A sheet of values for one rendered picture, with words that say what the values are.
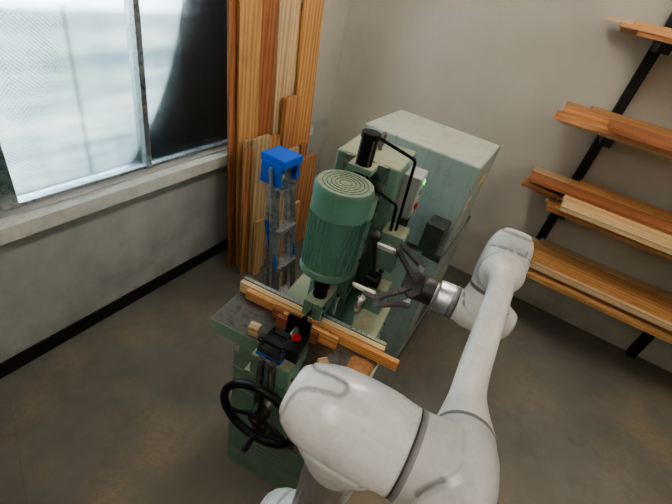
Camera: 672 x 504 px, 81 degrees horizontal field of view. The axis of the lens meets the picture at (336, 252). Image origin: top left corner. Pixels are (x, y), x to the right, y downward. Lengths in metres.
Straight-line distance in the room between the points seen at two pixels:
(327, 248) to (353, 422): 0.67
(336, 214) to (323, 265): 0.19
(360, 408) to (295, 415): 0.09
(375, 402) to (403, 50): 3.10
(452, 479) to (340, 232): 0.72
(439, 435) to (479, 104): 2.91
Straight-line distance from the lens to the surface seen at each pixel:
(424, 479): 0.59
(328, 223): 1.10
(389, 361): 1.43
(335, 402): 0.58
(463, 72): 3.32
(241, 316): 1.50
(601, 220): 2.86
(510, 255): 0.99
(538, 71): 3.23
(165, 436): 2.28
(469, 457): 0.62
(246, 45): 2.54
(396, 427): 0.58
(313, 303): 1.34
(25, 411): 2.52
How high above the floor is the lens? 1.99
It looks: 35 degrees down
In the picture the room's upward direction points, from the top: 14 degrees clockwise
